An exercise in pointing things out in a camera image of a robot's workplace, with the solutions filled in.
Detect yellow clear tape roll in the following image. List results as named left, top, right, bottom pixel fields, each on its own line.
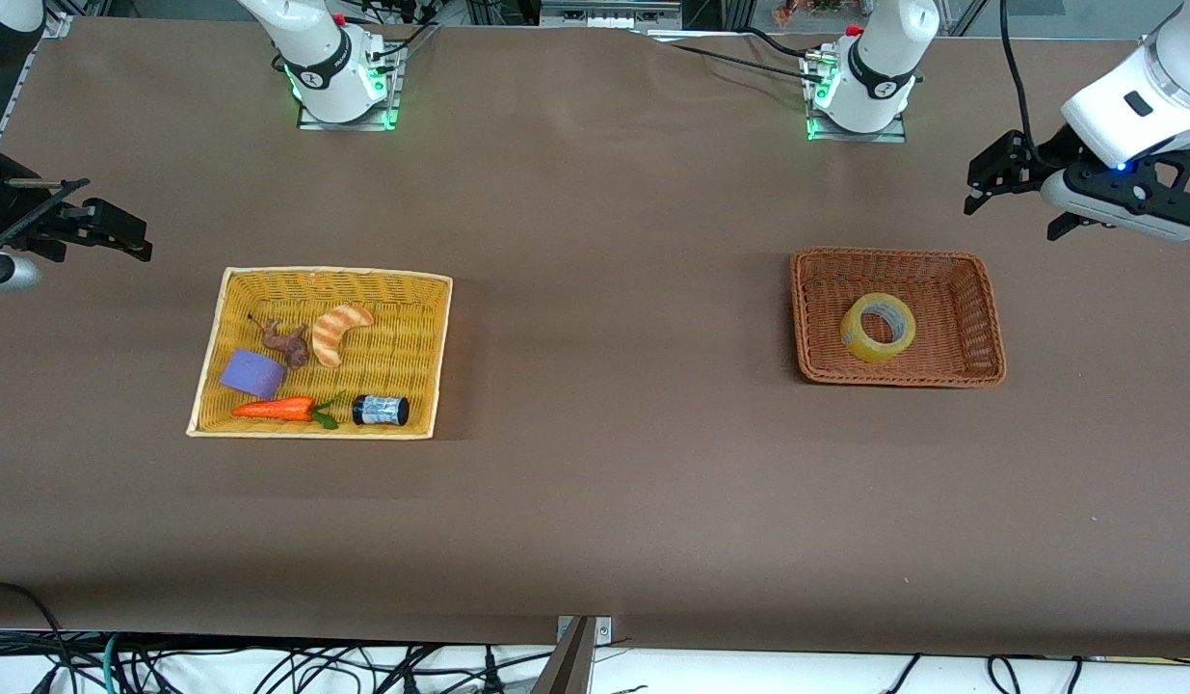
left=839, top=292, right=917, bottom=365

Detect brown wicker basket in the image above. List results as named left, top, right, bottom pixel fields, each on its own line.
left=790, top=247, right=1007, bottom=388

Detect purple foam block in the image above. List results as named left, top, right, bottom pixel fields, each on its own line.
left=219, top=349, right=288, bottom=400

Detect brown toy animal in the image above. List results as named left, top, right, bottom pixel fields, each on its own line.
left=248, top=314, right=311, bottom=370

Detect orange toy carrot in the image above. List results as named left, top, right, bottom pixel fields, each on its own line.
left=232, top=390, right=347, bottom=430

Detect toy croissant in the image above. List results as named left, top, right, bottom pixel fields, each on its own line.
left=310, top=305, right=376, bottom=368

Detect colourful background items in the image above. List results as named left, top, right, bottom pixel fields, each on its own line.
left=773, top=0, right=846, bottom=25

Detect yellow wicker basket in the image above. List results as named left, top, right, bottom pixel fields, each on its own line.
left=187, top=267, right=454, bottom=440

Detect small black can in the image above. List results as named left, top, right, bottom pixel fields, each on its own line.
left=352, top=394, right=410, bottom=427

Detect grey device box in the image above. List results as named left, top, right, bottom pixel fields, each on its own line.
left=539, top=0, right=684, bottom=30

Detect dark metal bar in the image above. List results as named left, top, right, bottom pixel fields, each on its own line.
left=530, top=617, right=596, bottom=694

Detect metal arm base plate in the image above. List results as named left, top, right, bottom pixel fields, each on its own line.
left=297, top=43, right=403, bottom=131
left=805, top=58, right=909, bottom=144

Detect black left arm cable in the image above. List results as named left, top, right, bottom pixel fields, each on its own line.
left=999, top=0, right=1048, bottom=165

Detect short black table cable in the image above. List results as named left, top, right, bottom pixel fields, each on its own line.
left=734, top=27, right=827, bottom=59

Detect long black table cable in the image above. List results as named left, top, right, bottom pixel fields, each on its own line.
left=633, top=29, right=832, bottom=83

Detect black base cable bundle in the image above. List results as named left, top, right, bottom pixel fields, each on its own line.
left=363, top=0, right=441, bottom=61

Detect small metal table bracket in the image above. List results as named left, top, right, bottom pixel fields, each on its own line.
left=556, top=615, right=614, bottom=645

